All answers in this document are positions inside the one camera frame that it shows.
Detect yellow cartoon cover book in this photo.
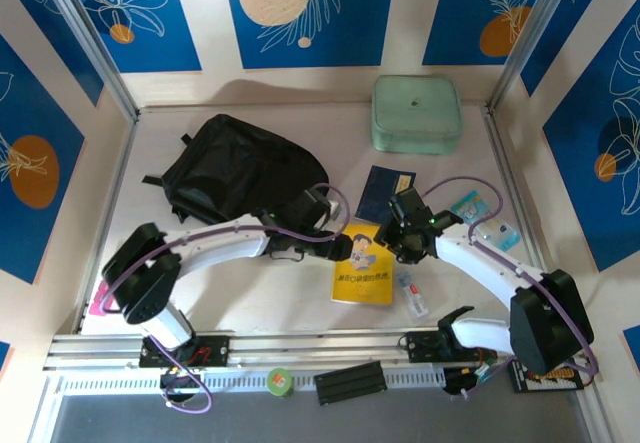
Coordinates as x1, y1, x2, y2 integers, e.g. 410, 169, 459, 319
329, 222, 395, 307

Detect clear plastic box red label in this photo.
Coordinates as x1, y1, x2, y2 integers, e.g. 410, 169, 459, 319
395, 269, 431, 319

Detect dark blue notebook yellow label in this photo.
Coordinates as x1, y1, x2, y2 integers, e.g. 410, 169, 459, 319
354, 165, 417, 227

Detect black student backpack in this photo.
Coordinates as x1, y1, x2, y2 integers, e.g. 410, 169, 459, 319
141, 113, 332, 244

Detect mint green zip pouch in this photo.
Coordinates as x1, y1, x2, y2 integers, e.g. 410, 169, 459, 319
371, 74, 461, 155

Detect black ridged block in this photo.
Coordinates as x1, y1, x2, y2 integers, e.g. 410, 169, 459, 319
313, 361, 389, 407

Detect green tape roll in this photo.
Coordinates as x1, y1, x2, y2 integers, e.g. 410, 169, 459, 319
266, 366, 294, 400

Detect black power board yellow connectors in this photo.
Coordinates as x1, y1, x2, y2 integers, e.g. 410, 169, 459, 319
507, 360, 586, 394

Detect pink and white plastic case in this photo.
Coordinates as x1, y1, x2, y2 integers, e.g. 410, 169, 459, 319
88, 280, 121, 317

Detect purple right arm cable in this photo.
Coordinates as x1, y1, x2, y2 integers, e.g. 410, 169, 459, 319
422, 176, 599, 400

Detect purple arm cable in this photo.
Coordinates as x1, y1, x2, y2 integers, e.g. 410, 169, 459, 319
422, 176, 599, 400
99, 182, 351, 414

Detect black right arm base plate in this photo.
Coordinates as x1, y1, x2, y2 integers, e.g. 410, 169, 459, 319
405, 330, 497, 364

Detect aluminium mounting rail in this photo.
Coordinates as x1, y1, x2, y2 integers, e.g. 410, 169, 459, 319
43, 326, 586, 372

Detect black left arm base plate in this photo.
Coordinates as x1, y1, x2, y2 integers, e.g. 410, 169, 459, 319
138, 333, 230, 368

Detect white slotted cable duct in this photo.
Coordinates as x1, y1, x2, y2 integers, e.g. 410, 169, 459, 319
59, 367, 446, 395

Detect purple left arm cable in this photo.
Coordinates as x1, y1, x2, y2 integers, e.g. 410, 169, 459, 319
99, 182, 351, 414

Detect aluminium frame post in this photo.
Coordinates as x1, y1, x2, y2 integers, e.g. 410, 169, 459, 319
487, 0, 584, 115
37, 0, 140, 123

